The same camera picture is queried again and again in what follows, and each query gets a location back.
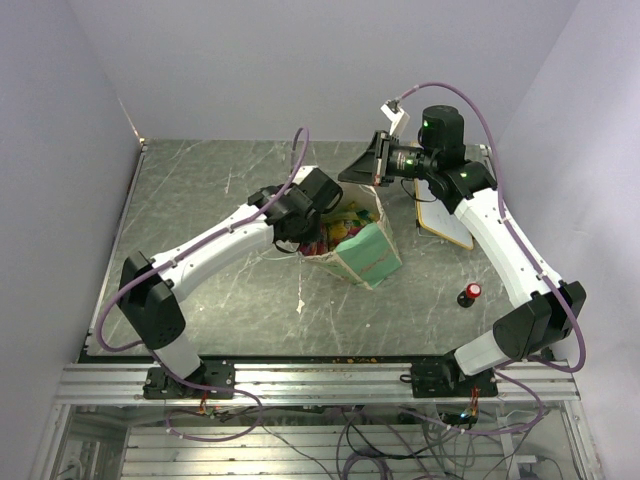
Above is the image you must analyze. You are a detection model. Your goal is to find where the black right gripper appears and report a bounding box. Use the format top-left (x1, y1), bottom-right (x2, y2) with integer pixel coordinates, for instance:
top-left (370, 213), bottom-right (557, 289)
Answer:
top-left (338, 130), bottom-right (437, 187)

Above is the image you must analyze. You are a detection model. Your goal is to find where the green patterned paper bag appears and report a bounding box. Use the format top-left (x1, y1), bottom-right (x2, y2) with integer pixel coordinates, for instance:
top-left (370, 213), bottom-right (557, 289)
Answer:
top-left (298, 183), bottom-right (402, 290)

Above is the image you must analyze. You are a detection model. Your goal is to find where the purple Fox's berries candy bag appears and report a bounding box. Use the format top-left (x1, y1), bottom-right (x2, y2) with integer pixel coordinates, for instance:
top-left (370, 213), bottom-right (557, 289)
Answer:
top-left (298, 239), bottom-right (335, 257)

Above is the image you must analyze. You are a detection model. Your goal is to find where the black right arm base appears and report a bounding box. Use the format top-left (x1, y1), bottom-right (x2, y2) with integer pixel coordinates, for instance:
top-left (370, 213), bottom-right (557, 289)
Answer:
top-left (399, 355), bottom-right (498, 398)

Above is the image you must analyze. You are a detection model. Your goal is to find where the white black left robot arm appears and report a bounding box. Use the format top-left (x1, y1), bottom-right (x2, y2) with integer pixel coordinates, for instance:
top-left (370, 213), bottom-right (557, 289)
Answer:
top-left (117, 167), bottom-right (343, 397)

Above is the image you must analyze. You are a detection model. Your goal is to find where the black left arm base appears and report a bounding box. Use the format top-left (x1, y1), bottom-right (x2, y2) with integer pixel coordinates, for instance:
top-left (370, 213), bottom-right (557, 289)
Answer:
top-left (143, 360), bottom-right (236, 400)

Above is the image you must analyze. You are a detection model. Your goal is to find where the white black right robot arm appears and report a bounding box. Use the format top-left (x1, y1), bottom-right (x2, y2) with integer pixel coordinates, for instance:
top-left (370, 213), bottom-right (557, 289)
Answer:
top-left (338, 101), bottom-right (586, 396)

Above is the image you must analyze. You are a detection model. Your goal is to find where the yellow green snack packet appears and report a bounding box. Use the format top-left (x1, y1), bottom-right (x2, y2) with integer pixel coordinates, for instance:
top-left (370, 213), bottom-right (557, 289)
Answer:
top-left (322, 202), bottom-right (380, 250)

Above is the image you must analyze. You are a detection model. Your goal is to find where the yellow framed whiteboard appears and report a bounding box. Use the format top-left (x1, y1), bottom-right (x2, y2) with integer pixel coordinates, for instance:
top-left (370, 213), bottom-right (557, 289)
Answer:
top-left (412, 180), bottom-right (474, 250)

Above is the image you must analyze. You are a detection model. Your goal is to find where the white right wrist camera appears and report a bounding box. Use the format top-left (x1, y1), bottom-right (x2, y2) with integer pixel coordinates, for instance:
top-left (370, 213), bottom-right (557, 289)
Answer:
top-left (380, 99), bottom-right (410, 139)

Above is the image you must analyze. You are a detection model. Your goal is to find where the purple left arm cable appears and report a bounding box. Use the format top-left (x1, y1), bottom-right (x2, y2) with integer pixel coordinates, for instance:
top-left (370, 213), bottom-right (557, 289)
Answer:
top-left (95, 126), bottom-right (310, 444)

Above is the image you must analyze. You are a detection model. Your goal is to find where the aluminium frame rail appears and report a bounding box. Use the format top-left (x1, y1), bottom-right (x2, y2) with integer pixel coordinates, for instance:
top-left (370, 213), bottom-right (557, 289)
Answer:
top-left (54, 363), bottom-right (581, 406)

